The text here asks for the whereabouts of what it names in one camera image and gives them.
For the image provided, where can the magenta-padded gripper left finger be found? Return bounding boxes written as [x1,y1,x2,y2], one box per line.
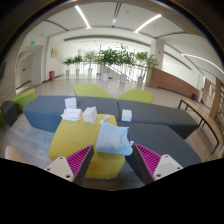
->
[44,144,95,187]

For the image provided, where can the row of potted plants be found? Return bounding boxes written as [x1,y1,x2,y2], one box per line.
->
[62,44,159,86]

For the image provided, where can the white tube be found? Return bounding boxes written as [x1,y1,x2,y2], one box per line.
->
[99,114,111,125]

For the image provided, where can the yellow upholstered bench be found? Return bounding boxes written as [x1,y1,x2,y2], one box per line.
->
[48,113,127,180]

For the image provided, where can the brown reception counter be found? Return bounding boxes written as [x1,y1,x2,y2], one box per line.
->
[148,67,200,99]

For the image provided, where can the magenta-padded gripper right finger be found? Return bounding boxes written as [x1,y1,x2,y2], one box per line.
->
[132,142,185,185]

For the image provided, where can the grey upholstered bench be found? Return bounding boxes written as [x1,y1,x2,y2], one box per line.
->
[116,99,199,140]
[116,120,203,169]

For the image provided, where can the stack of white tissue packs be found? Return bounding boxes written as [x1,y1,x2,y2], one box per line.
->
[64,96,78,110]

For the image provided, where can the small white cube box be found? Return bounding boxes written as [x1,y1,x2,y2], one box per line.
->
[121,108,133,123]

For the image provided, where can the framed wall picture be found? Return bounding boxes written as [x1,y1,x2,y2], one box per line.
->
[50,48,60,59]

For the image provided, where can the wooden bench with black legs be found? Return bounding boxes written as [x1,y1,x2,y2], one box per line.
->
[177,97,223,154]

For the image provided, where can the ceiling strip lights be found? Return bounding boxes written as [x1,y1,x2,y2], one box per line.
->
[74,4,224,74]

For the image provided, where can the long green upholstered bench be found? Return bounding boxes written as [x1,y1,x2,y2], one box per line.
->
[0,87,37,127]

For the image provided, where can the wooden shelf unit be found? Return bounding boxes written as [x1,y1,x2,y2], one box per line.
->
[209,77,224,134]

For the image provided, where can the clear plastic tissue pack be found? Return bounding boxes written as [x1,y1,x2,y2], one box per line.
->
[60,108,83,122]

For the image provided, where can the light blue-grey towel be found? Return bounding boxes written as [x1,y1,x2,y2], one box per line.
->
[95,121,135,157]

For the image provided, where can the dark grey ottoman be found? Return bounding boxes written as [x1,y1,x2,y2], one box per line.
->
[0,100,18,128]

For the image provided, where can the dark wall board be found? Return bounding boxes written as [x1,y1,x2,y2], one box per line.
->
[0,61,7,83]

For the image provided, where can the tall white box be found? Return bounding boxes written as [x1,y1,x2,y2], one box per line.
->
[81,106,98,124]

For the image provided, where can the long blue-grey upholstered bench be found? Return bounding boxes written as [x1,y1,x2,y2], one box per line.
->
[22,95,121,134]

